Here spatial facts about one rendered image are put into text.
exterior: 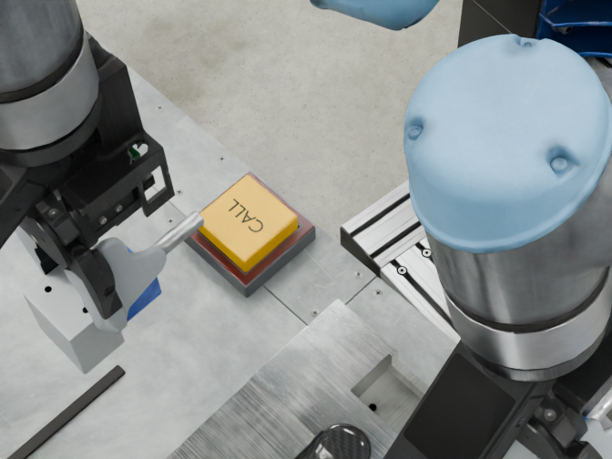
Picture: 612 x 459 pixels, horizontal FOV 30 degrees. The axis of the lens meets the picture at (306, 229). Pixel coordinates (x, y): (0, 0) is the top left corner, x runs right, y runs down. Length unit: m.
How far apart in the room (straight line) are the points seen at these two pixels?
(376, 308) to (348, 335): 0.11
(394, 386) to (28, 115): 0.37
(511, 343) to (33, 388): 0.51
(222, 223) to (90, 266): 0.27
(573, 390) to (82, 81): 0.29
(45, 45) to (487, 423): 0.27
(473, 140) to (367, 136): 1.59
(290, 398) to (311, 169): 1.19
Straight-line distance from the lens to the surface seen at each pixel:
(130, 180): 0.66
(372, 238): 1.62
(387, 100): 2.04
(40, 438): 0.90
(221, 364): 0.90
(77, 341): 0.76
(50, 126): 0.58
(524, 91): 0.41
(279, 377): 0.80
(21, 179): 0.62
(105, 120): 0.64
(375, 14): 0.51
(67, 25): 0.55
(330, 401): 0.79
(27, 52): 0.54
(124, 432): 0.89
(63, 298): 0.77
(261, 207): 0.93
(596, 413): 0.75
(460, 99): 0.42
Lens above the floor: 1.62
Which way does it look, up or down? 59 degrees down
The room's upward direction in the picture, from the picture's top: 4 degrees counter-clockwise
